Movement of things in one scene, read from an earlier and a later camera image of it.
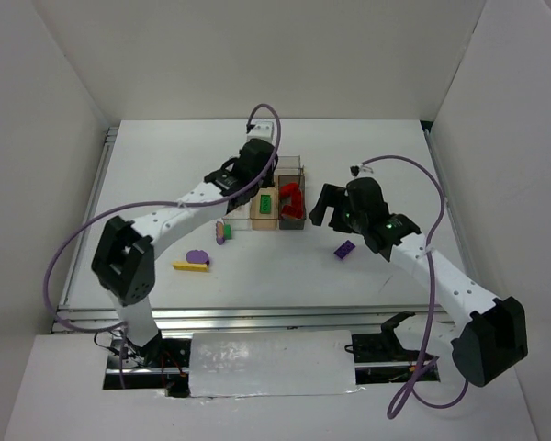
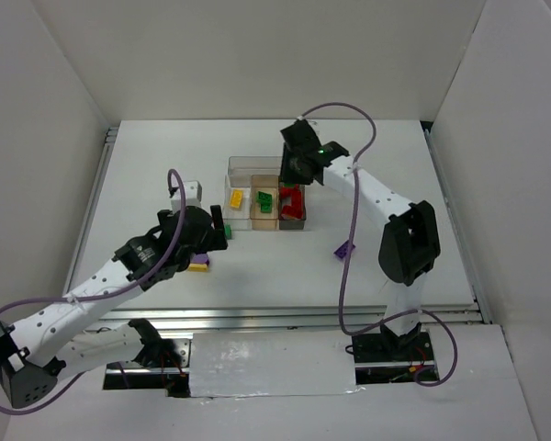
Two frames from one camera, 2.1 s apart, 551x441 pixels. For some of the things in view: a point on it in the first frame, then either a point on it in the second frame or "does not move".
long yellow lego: x=185 y=265 does not move
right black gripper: x=332 y=202 -> x=292 y=172
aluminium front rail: x=181 y=318 does not move
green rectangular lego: x=264 y=207 does not move
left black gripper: x=266 y=172 -> x=213 y=231
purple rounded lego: x=197 y=256 does not move
